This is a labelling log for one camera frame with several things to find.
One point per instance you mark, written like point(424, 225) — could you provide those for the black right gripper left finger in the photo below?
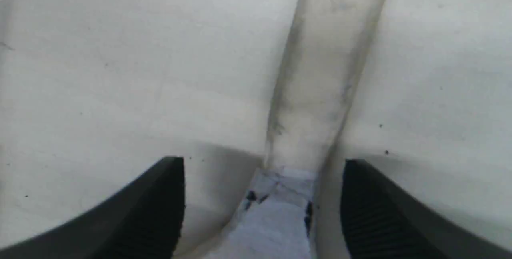
point(141, 221)

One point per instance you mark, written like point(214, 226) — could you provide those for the wide wooden paint brush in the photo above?
point(322, 63)

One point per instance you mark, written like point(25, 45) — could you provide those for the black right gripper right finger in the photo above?
point(380, 220)

